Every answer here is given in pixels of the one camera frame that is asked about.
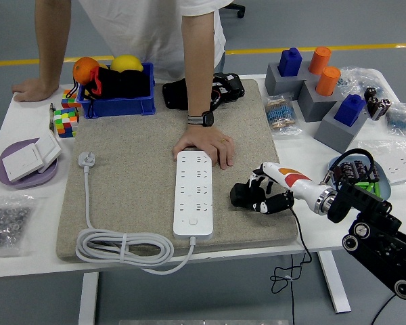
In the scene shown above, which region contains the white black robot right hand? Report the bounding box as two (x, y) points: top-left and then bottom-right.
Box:
(246, 161), (325, 215)

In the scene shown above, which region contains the person's left hand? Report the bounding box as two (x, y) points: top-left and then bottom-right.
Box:
(172, 125), (235, 170)

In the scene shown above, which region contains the person's right hand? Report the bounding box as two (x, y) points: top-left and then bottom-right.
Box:
(12, 77), (60, 102)

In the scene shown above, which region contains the white power strip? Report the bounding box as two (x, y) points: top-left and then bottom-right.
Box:
(173, 150), (215, 240)

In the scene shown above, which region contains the black plug adapter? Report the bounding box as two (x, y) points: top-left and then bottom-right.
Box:
(229, 181), (268, 208)

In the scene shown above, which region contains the thin black plug cord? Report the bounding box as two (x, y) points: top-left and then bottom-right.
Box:
(269, 207), (314, 325)

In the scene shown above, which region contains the small colourful puzzle cube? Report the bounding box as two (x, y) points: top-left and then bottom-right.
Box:
(60, 89), (83, 110)

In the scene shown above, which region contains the large colourful puzzle cube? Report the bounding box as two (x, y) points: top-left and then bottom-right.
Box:
(53, 108), (81, 139)

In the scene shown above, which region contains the black open electronic device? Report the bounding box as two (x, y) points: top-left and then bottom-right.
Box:
(162, 72), (246, 111)

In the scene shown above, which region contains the orange fruit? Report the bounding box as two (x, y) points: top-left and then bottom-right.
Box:
(72, 56), (101, 85)

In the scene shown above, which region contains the black cylindrical capacitor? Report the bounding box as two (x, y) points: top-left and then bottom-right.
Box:
(354, 160), (369, 179)
(340, 161), (356, 179)
(367, 162), (382, 182)

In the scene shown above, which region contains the bag of beige blue resistors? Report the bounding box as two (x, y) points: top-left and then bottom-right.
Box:
(264, 93), (302, 136)

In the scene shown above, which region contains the grey-brown mat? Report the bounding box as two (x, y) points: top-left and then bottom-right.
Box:
(55, 79), (298, 262)

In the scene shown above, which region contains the pile of green cylinders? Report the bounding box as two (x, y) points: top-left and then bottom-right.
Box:
(353, 181), (382, 196)

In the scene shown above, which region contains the blue plastic bin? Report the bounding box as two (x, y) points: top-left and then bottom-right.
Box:
(76, 62), (156, 119)

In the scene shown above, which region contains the blue square peg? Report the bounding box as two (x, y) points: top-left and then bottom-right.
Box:
(277, 47), (303, 77)
(334, 93), (366, 128)

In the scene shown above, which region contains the purple plate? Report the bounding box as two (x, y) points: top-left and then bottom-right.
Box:
(0, 137), (60, 190)

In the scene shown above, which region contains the yellow lemon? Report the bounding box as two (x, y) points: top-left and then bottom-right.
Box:
(110, 54), (145, 72)

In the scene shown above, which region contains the light blue plate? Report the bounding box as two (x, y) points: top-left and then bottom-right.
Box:
(328, 154), (392, 200)

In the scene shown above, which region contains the orange cylinder peg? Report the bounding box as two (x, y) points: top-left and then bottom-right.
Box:
(315, 66), (342, 97)
(307, 46), (332, 74)

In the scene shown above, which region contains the bagged white socket panel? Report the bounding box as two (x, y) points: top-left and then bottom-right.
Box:
(357, 138), (406, 186)

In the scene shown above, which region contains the bag of dark capacitors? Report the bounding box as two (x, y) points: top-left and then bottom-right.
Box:
(363, 87), (392, 122)

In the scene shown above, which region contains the white table leg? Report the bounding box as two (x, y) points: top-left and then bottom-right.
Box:
(78, 272), (99, 325)
(317, 251), (352, 314)

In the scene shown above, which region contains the person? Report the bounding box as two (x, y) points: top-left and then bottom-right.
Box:
(77, 0), (227, 82)

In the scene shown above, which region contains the crumpled clear plastic bag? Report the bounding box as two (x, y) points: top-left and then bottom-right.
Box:
(338, 66), (385, 99)

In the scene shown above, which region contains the black office chair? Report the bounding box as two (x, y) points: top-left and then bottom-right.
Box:
(219, 3), (246, 18)

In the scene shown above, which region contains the clear bag of metal nuts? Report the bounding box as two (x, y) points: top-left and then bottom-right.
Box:
(0, 193), (41, 258)

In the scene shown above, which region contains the black wristwatch grey strap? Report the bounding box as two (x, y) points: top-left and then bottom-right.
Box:
(187, 110), (215, 128)

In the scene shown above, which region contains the small white switch panel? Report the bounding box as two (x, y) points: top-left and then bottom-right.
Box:
(33, 130), (62, 173)

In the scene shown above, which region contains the large white switch panel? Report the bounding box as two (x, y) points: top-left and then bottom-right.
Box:
(2, 142), (43, 183)

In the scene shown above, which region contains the grey-white power strip cable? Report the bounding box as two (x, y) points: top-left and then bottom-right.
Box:
(74, 151), (197, 275)

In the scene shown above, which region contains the black drawstring pouch red trim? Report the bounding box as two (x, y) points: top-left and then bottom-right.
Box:
(72, 66), (152, 118)

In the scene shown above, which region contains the black floor cable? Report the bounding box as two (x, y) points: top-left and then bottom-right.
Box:
(371, 292), (397, 325)

